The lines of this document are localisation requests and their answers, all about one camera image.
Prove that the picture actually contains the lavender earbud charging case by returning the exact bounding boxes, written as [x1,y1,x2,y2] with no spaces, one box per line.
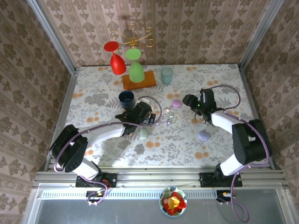
[198,130,211,141]

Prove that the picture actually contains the dark blue cup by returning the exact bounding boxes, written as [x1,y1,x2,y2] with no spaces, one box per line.
[118,90,136,110]

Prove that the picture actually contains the orange wooden rack base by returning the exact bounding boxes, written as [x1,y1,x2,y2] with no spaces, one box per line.
[121,70,157,91]

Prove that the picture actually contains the floral patterned table cover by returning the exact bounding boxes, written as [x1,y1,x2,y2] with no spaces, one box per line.
[55,63,274,169]

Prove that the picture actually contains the green plastic wine glass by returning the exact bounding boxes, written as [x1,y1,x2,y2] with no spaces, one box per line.
[125,48,145,84]

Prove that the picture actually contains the teal translucent cup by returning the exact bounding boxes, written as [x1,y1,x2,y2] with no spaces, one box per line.
[160,67,174,85]

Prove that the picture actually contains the red plastic wine glass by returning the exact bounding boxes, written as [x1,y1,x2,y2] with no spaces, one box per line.
[104,41,127,76]

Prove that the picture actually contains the floral ceramic bowl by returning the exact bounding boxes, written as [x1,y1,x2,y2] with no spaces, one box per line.
[159,186,188,218]

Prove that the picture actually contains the perforated metal strip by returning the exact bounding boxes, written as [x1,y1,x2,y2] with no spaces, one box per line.
[39,188,280,199]

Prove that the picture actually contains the yellow wrapped candy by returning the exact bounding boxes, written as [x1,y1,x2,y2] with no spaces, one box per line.
[168,196,180,209]

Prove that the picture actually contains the black power connector box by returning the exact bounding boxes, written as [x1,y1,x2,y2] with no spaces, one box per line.
[216,190,235,203]
[85,190,106,203]

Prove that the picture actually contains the red wrapped candy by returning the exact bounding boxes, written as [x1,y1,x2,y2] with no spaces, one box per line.
[163,193,187,214]

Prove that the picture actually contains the grey metal panel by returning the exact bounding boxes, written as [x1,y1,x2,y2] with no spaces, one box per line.
[22,188,294,224]

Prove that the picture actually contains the aluminium side rail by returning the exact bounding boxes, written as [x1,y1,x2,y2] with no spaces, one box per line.
[44,67,80,172]
[238,65,280,170]

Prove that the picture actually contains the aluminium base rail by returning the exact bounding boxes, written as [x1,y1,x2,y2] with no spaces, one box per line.
[32,166,289,189]

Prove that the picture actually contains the gold wire glass rack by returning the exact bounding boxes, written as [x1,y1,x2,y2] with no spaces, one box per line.
[110,23,156,49]

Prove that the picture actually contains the aluminium frame post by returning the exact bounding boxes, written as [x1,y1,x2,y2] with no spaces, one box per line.
[238,0,286,70]
[26,0,79,75]

